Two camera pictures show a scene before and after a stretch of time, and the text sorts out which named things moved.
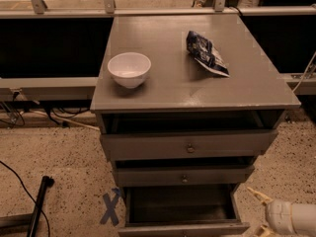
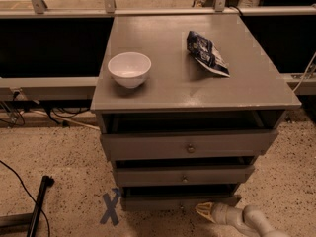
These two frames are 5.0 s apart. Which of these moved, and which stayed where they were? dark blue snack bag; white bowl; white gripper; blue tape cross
Moved: white gripper
Stayed: dark blue snack bag; blue tape cross; white bowl
